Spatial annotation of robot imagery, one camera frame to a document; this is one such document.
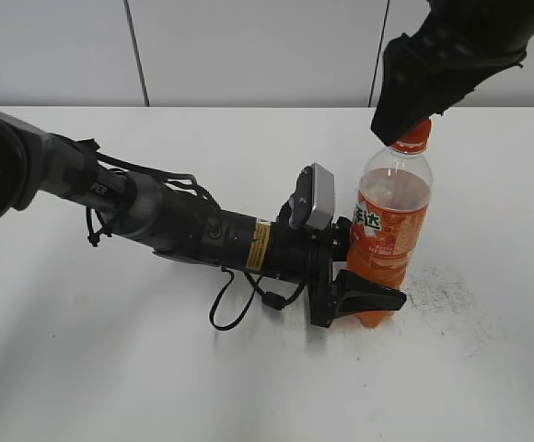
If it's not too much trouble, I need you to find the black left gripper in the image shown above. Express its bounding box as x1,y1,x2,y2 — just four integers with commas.
266,215,407,328

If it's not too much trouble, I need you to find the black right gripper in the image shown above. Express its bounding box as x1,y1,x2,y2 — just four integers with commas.
370,1,534,146

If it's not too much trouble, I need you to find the orange soda plastic bottle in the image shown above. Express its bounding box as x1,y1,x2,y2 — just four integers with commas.
344,137,435,331

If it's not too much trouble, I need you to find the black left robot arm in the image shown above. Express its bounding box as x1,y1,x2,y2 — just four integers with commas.
0,112,406,327

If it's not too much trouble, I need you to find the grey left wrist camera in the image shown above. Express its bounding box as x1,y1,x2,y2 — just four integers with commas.
288,162,335,230

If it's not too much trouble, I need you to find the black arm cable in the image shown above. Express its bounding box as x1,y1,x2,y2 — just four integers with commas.
208,265,309,331

